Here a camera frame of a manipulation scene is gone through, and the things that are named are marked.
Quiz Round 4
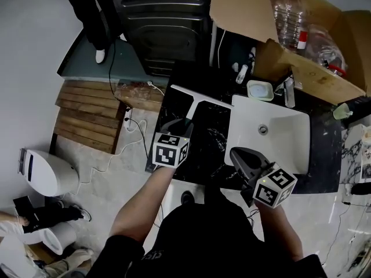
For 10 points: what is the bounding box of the wooden slat platform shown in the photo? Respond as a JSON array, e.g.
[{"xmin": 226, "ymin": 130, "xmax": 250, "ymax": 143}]
[{"xmin": 53, "ymin": 79, "xmax": 169, "ymax": 155}]

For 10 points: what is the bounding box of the person's black shoe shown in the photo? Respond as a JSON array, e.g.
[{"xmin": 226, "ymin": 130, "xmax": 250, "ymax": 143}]
[{"xmin": 180, "ymin": 190, "xmax": 195, "ymax": 206}]

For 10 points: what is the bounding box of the person's black clothing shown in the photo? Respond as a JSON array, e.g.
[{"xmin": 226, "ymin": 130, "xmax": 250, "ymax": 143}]
[{"xmin": 86, "ymin": 203, "xmax": 329, "ymax": 278}]

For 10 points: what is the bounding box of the white rounded appliance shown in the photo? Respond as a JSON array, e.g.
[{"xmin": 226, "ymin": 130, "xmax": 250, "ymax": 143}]
[{"xmin": 18, "ymin": 147, "xmax": 80, "ymax": 197}]

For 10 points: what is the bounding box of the pale green soap dish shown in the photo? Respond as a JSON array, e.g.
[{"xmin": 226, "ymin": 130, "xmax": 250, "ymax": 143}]
[{"xmin": 246, "ymin": 79, "xmax": 275, "ymax": 102}]

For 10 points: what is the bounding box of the person's left forearm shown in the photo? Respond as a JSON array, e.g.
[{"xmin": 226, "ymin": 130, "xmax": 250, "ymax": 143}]
[{"xmin": 110, "ymin": 164, "xmax": 177, "ymax": 246}]

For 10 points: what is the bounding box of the clear plastic jug red cap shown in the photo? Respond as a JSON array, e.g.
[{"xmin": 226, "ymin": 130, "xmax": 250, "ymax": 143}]
[{"xmin": 267, "ymin": 0, "xmax": 311, "ymax": 55}]

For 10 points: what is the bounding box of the black flat board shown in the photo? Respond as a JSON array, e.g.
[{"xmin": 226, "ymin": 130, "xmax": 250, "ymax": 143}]
[{"xmin": 12, "ymin": 195, "xmax": 38, "ymax": 232}]

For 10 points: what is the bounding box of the white marble counter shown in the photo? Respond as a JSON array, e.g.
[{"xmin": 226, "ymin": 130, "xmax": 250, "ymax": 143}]
[{"xmin": 340, "ymin": 122, "xmax": 371, "ymax": 185}]

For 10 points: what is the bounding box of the black washing machine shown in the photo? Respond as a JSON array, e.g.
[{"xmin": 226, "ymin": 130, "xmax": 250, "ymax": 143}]
[{"xmin": 110, "ymin": 0, "xmax": 214, "ymax": 78}]

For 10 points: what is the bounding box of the thin black floor cable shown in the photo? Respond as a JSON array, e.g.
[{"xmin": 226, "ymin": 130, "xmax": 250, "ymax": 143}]
[{"xmin": 318, "ymin": 200, "xmax": 371, "ymax": 269}]

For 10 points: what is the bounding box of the pale green dispenser bottle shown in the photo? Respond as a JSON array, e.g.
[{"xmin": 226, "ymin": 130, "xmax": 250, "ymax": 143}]
[{"xmin": 332, "ymin": 102, "xmax": 355, "ymax": 121}]

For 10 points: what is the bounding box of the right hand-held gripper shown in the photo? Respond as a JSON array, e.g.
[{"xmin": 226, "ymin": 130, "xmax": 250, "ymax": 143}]
[{"xmin": 229, "ymin": 147, "xmax": 299, "ymax": 210}]

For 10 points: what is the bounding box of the white squeegee with green handle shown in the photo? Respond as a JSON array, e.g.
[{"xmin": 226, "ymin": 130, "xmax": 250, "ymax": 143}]
[{"xmin": 169, "ymin": 83, "xmax": 235, "ymax": 126}]

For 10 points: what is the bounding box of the chrome faucet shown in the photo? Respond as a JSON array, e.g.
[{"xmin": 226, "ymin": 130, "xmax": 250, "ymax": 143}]
[{"xmin": 282, "ymin": 76, "xmax": 297, "ymax": 108}]

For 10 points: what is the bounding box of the white pipe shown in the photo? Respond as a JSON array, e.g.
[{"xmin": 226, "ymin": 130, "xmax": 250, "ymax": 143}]
[{"xmin": 210, "ymin": 21, "xmax": 218, "ymax": 68}]

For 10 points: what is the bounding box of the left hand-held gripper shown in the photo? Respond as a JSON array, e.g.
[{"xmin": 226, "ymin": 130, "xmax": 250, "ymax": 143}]
[{"xmin": 144, "ymin": 118, "xmax": 195, "ymax": 173}]

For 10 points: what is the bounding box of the white sink basin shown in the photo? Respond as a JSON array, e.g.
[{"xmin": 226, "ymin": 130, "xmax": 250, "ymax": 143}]
[{"xmin": 224, "ymin": 94, "xmax": 312, "ymax": 175}]

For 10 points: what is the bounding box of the small clear spray bottle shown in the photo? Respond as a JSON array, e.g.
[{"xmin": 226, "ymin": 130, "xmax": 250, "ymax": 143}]
[{"xmin": 235, "ymin": 64, "xmax": 250, "ymax": 85}]

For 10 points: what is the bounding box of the white round bin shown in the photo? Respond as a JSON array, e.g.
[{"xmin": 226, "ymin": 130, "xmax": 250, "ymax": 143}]
[{"xmin": 28, "ymin": 221, "xmax": 78, "ymax": 256}]

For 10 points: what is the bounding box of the black marble table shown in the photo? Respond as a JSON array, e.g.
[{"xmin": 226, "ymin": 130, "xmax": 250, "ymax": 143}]
[{"xmin": 144, "ymin": 59, "xmax": 346, "ymax": 195}]

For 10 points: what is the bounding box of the brown cardboard box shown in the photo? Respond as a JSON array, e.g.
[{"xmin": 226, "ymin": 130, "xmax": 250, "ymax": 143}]
[{"xmin": 209, "ymin": 0, "xmax": 371, "ymax": 106}]

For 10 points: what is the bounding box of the person's right forearm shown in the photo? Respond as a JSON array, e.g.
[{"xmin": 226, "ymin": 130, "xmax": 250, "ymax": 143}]
[{"xmin": 254, "ymin": 203, "xmax": 304, "ymax": 262}]

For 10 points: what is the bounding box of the white cable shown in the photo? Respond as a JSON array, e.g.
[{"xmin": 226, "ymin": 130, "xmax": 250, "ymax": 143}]
[{"xmin": 59, "ymin": 81, "xmax": 168, "ymax": 198}]

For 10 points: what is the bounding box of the crumpled clear plastic jug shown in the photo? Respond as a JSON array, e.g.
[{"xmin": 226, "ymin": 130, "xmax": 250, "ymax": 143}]
[{"xmin": 303, "ymin": 24, "xmax": 348, "ymax": 77}]

